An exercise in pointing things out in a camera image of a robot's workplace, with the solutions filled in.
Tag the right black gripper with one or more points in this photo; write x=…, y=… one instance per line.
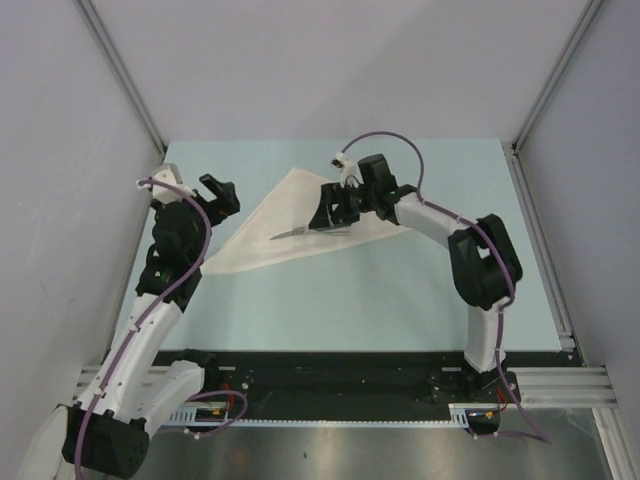
x=325, y=216

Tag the aluminium frame rail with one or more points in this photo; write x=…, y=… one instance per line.
x=565, y=387

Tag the knife with green handle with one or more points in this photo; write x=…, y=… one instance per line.
x=298, y=231

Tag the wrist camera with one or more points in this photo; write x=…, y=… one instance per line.
x=347, y=168
x=166, y=185

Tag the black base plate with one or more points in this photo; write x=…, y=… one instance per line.
x=333, y=386

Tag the white cloth napkin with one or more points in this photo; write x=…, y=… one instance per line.
x=276, y=231

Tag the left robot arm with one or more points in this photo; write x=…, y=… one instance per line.
x=111, y=424

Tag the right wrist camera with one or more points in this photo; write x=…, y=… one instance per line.
x=347, y=168

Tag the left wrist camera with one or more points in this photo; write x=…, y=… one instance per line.
x=166, y=185

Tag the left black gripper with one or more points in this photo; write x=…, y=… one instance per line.
x=225, y=203

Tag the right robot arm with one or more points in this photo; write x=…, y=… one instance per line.
x=485, y=267

